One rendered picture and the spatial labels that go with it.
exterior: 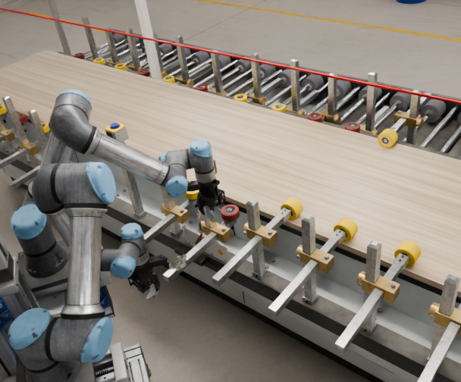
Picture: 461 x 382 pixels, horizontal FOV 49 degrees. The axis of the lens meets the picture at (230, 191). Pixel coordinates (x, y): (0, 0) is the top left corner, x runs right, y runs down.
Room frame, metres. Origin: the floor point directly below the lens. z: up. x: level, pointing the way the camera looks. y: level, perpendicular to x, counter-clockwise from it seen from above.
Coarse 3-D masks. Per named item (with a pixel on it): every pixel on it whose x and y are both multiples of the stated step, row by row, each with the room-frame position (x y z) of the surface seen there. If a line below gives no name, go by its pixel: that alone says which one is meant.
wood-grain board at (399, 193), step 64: (64, 64) 3.76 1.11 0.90; (128, 128) 2.61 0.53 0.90; (192, 128) 2.50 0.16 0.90; (256, 128) 2.40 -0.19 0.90; (320, 128) 2.31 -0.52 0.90; (256, 192) 1.83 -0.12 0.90; (320, 192) 1.77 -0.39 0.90; (384, 192) 1.70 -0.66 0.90; (448, 192) 1.64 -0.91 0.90; (384, 256) 1.33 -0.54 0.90; (448, 256) 1.28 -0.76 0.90
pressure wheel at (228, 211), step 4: (224, 208) 1.74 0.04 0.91; (228, 208) 1.73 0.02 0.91; (232, 208) 1.73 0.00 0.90; (236, 208) 1.73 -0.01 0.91; (224, 212) 1.71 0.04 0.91; (228, 212) 1.71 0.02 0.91; (232, 212) 1.71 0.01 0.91; (236, 212) 1.70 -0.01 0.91; (224, 216) 1.69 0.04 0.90; (228, 216) 1.69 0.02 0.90; (232, 216) 1.69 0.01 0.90; (236, 216) 1.69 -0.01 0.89; (224, 220) 1.70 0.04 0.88; (228, 220) 1.69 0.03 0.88; (232, 220) 1.69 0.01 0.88; (232, 228) 1.72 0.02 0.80
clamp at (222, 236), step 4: (204, 224) 1.69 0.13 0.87; (216, 224) 1.68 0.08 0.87; (220, 224) 1.68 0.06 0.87; (204, 228) 1.68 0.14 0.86; (208, 228) 1.67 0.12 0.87; (212, 228) 1.66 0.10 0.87; (216, 228) 1.66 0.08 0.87; (220, 228) 1.65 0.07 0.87; (228, 228) 1.65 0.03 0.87; (204, 232) 1.69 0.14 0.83; (208, 232) 1.67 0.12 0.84; (216, 232) 1.63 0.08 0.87; (220, 232) 1.63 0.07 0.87; (224, 232) 1.62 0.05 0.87; (228, 232) 1.63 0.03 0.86; (220, 236) 1.62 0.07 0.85; (224, 236) 1.62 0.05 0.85; (228, 236) 1.63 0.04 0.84; (220, 240) 1.62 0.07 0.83; (224, 240) 1.61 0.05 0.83
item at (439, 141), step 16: (176, 48) 4.06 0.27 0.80; (208, 48) 3.84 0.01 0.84; (288, 64) 3.31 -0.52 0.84; (240, 80) 3.44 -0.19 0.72; (272, 80) 3.36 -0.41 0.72; (224, 96) 2.96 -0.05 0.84; (272, 96) 3.12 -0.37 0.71; (288, 96) 3.08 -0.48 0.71; (304, 96) 3.05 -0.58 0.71; (320, 96) 3.02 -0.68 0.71; (448, 96) 2.55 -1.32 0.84; (288, 112) 2.64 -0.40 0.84; (448, 112) 2.53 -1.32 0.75; (384, 128) 2.51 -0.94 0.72; (432, 128) 2.44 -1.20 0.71; (448, 128) 2.42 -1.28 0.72; (416, 144) 2.30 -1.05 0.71; (432, 144) 2.28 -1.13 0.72
